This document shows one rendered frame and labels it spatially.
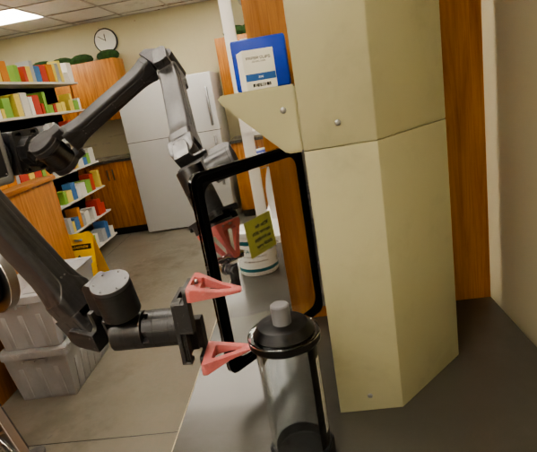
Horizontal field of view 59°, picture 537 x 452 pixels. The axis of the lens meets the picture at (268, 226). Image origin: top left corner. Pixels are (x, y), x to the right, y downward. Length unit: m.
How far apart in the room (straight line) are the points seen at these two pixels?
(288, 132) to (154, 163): 5.24
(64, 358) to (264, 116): 2.44
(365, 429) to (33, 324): 2.34
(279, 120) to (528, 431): 0.61
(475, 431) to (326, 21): 0.67
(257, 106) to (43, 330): 2.40
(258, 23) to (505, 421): 0.88
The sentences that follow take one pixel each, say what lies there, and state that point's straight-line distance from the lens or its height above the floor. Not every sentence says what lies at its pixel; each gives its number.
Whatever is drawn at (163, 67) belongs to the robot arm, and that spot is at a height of 1.60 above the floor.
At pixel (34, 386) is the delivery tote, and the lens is 3.19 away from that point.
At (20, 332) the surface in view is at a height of 0.44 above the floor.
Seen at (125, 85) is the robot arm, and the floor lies 1.58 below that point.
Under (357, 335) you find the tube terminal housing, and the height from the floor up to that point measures 1.09.
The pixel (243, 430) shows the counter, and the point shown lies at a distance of 0.92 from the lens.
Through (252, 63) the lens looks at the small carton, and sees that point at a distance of 0.77.
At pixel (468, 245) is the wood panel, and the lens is 1.22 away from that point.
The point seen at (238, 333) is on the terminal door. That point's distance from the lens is 0.95.
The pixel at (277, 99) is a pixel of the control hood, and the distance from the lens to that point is 0.72.
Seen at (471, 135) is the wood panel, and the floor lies 1.34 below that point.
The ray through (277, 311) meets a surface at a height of 1.21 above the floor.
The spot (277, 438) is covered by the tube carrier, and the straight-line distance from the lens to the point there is 0.79.
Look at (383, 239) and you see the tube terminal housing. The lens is 0.77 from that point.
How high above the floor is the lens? 1.51
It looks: 16 degrees down
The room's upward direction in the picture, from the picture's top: 10 degrees counter-clockwise
